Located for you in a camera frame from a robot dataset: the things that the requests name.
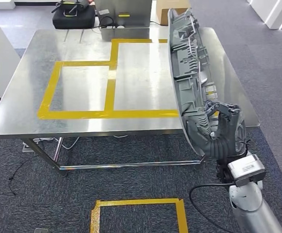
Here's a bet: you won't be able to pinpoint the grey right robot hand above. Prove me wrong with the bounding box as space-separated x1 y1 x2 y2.
185 100 247 162

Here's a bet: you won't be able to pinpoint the silver plastic wheel cover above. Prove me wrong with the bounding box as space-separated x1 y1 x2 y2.
167 8 221 157

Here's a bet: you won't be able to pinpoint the stainless steel workbench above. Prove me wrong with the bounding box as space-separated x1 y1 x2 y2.
0 27 261 177

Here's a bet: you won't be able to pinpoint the yellow floor tape square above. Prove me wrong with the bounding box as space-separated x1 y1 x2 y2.
90 198 189 233

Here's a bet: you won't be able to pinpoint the brown cardboard box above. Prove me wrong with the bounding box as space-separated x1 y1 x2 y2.
155 0 191 26

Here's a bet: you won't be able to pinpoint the grey metal box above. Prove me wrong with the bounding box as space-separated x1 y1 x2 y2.
95 0 153 42

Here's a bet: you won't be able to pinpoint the black bag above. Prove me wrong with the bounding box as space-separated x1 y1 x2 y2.
51 0 96 30

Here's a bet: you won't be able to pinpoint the metal floor socket plate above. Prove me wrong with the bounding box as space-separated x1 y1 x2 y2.
22 141 35 153

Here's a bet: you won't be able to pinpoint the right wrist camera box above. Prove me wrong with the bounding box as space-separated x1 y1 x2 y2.
228 154 267 188

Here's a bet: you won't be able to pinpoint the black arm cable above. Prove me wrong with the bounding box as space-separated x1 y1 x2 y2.
189 183 237 233

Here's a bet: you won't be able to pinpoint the black coiled cable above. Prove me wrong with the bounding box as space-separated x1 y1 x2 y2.
98 16 116 30

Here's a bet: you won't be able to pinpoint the white looped floor cable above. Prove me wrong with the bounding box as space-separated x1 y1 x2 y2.
33 136 80 151

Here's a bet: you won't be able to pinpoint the black floor cable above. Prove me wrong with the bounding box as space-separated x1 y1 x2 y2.
8 154 36 197

